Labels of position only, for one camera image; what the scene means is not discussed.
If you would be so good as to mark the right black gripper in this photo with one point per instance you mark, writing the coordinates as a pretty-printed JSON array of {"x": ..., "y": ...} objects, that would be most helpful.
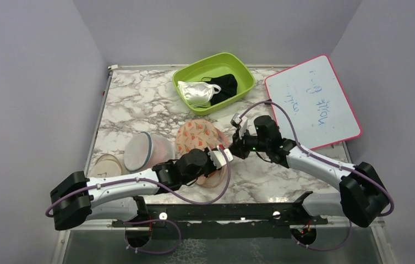
[{"x": 238, "y": 147}]

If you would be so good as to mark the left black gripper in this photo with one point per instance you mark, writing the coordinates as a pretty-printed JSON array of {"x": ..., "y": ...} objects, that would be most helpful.
[{"x": 212, "y": 165}]

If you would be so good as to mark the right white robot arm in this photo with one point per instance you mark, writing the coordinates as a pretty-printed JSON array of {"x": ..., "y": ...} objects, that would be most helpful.
[{"x": 361, "y": 197}]

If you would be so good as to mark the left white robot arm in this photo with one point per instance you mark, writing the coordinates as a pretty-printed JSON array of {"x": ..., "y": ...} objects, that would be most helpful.
[{"x": 77, "y": 198}]

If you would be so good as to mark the white mesh laundry bag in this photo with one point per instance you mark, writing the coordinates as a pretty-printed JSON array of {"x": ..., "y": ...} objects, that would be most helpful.
[{"x": 147, "y": 150}]

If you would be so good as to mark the black bra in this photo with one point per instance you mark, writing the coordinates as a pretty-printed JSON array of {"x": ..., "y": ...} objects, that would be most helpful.
[{"x": 228, "y": 85}]

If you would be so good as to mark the white satin bra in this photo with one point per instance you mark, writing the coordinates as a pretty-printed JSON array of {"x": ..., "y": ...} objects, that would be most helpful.
[{"x": 198, "y": 93}]

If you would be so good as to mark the beige bra cup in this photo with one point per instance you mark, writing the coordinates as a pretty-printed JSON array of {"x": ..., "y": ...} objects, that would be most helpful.
[{"x": 106, "y": 166}]

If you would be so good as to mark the pink framed whiteboard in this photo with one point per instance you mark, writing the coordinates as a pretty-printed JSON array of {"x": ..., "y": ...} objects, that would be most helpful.
[{"x": 311, "y": 104}]

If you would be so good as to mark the green plastic basin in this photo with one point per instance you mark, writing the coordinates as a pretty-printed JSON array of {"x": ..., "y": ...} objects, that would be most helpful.
[{"x": 224, "y": 70}]

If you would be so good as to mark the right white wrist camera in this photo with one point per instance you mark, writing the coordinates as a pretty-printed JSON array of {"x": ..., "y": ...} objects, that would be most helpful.
[{"x": 240, "y": 123}]

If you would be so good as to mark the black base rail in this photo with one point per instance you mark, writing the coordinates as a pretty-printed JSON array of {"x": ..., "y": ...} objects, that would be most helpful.
[{"x": 218, "y": 221}]

